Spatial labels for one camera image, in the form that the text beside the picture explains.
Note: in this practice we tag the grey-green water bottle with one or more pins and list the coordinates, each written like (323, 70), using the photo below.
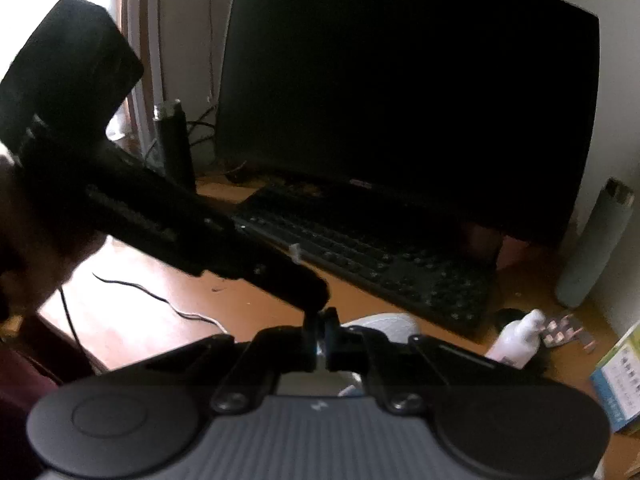
(592, 250)

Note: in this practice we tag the pill blister pack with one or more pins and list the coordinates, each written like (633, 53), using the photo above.
(567, 332)

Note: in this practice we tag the green and white box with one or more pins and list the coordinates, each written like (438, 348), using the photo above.
(617, 385)

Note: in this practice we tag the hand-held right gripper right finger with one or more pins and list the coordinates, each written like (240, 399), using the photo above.
(329, 340)

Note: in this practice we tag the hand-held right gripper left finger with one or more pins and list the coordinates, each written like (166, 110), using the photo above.
(312, 340)

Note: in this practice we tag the reddish brown box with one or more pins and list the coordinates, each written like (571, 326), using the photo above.
(482, 242)

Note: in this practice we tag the person's left hand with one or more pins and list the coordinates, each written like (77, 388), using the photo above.
(40, 240)

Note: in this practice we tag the black computer monitor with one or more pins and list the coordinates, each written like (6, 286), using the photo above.
(400, 100)

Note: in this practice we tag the black computer mouse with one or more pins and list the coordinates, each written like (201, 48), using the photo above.
(509, 319)

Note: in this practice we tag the black water bottle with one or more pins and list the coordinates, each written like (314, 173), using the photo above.
(175, 150)

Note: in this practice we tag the person's maroon shirt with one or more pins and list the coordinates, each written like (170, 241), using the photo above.
(20, 400)

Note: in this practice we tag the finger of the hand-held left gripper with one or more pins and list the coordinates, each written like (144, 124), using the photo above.
(300, 285)

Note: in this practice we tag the black keyboard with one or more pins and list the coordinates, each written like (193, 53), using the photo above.
(380, 265)

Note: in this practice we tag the white spray bottle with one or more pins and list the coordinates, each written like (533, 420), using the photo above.
(517, 340)

